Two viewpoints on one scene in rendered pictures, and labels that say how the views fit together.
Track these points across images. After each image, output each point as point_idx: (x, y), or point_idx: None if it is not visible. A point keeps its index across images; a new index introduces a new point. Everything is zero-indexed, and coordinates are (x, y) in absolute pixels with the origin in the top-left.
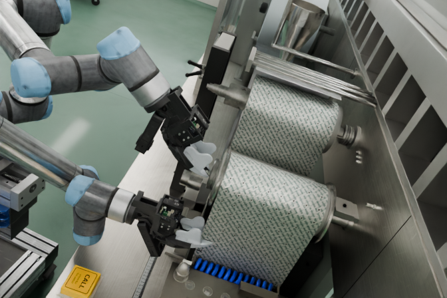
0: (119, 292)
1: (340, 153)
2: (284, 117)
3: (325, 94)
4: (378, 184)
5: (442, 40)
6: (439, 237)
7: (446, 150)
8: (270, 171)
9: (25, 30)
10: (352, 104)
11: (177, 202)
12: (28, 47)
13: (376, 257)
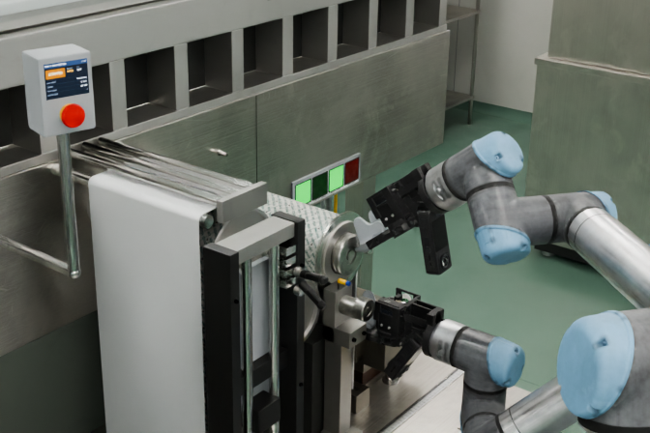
0: (439, 413)
1: (92, 251)
2: None
3: (96, 209)
4: (203, 144)
5: (108, 6)
6: (266, 78)
7: (237, 41)
8: (295, 204)
9: (617, 230)
10: (24, 217)
11: (384, 302)
12: (603, 210)
13: (256, 152)
